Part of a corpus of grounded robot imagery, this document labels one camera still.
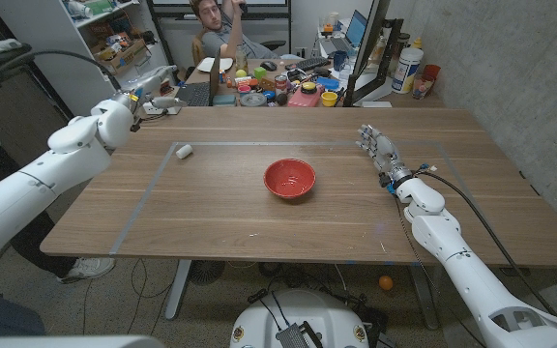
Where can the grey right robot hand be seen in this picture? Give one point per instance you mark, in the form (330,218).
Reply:
(385,152)

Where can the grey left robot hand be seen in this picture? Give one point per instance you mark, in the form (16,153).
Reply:
(145,89)

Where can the white bandage roll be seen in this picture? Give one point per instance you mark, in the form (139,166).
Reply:
(184,151)

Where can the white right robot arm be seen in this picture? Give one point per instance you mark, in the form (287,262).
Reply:
(472,275)

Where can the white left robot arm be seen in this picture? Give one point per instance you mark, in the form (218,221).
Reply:
(41,179)

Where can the pink small bowl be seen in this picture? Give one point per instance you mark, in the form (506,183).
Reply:
(243,89)

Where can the red bowl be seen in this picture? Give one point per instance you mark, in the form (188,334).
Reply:
(289,179)

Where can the small wooden box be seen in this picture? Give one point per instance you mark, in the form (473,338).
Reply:
(167,89)

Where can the white power box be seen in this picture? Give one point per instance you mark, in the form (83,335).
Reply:
(160,111)

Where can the cardboard box with clutter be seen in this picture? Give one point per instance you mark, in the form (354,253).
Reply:
(124,58)

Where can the black laptop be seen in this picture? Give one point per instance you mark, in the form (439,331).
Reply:
(194,94)

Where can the grey tape strip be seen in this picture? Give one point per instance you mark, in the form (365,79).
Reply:
(444,150)
(142,200)

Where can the white plate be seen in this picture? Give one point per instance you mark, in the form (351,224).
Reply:
(214,65)

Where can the patterned cup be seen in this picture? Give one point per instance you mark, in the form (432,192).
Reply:
(422,88)

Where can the yellow cup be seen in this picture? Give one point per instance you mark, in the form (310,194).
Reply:
(329,99)

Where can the teal box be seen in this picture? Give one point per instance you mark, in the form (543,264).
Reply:
(224,100)

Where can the white canister blue label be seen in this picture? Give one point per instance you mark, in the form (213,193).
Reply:
(406,71)

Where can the seated man grey shirt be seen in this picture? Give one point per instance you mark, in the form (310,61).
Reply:
(218,43)

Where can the blue container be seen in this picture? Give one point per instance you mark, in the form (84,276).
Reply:
(328,83)

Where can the red cup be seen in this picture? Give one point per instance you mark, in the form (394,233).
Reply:
(431,71)

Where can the pink box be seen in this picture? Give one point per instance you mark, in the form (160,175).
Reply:
(305,99)

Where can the yellow green ball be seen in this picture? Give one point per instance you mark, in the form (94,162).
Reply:
(241,74)

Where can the yellow black disc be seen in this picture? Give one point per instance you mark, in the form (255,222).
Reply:
(309,87)

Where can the clear glass bottle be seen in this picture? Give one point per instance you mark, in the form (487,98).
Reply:
(241,60)

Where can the blue mug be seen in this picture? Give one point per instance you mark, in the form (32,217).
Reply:
(340,61)

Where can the dark bottle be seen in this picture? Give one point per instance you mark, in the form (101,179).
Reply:
(402,43)

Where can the white shelf unit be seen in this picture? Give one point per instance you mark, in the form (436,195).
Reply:
(51,29)

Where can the black keyboard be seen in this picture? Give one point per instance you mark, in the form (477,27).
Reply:
(312,63)

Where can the green cube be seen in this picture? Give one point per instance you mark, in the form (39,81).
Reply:
(259,73)

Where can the dark ball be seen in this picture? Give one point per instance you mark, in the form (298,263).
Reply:
(281,99)

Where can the black monitor with stand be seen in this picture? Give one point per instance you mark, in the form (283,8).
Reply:
(372,34)

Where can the tin can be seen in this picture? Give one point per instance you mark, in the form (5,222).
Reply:
(281,84)

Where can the black computer mouse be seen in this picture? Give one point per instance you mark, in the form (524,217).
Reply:
(269,66)

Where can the laptop with blue screen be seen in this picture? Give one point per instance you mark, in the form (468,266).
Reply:
(356,29)

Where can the orange ball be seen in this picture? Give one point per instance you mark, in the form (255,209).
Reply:
(385,282)

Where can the grey table leg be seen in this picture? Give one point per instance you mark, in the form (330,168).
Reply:
(423,295)
(178,290)

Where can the white robot torso base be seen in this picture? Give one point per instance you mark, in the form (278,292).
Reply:
(307,314)

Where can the white sneaker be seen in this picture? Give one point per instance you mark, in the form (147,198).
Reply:
(87,268)

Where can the black power adapter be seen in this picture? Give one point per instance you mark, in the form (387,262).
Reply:
(257,295)

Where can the round black fan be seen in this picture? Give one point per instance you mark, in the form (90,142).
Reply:
(206,272)

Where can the grey finned module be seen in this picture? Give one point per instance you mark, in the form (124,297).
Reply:
(292,337)

